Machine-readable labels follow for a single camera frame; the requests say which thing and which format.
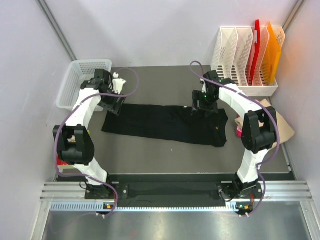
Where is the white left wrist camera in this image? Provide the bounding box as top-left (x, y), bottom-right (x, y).
top-left (112, 72), bottom-right (127, 95)

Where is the pink t shirt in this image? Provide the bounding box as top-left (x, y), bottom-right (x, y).
top-left (236, 126), bottom-right (242, 138)

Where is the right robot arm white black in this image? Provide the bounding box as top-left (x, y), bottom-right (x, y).
top-left (192, 70), bottom-right (280, 198)

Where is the black daisy print t shirt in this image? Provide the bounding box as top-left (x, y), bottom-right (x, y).
top-left (101, 104), bottom-right (229, 148)

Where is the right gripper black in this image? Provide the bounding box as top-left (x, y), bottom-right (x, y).
top-left (191, 91), bottom-right (218, 118)

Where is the white plastic mesh basket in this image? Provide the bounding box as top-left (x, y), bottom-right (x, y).
top-left (56, 59), bottom-right (112, 111)

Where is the white slotted cable duct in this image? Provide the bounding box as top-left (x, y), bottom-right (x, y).
top-left (50, 201), bottom-right (250, 213)

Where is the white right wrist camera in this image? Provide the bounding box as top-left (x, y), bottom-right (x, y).
top-left (200, 78), bottom-right (207, 93)

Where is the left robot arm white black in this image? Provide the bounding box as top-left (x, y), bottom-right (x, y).
top-left (53, 69), bottom-right (126, 199)

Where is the beige t shirt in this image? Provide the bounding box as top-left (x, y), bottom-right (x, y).
top-left (235, 99), bottom-right (295, 145)

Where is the red illustrated book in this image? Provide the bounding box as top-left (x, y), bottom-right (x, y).
top-left (56, 156), bottom-right (68, 166)

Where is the red plastic folder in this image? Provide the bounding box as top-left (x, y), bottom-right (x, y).
top-left (248, 19), bottom-right (261, 86)

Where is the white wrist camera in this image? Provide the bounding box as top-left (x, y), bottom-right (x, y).
top-left (200, 78), bottom-right (207, 93)
top-left (112, 72), bottom-right (127, 95)

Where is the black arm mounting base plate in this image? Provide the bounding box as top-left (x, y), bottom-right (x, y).
top-left (84, 181), bottom-right (264, 201)

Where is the orange plastic folder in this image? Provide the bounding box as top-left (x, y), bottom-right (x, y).
top-left (261, 22), bottom-right (282, 86)

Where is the white file organizer rack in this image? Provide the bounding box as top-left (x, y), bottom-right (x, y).
top-left (210, 26), bottom-right (278, 97)

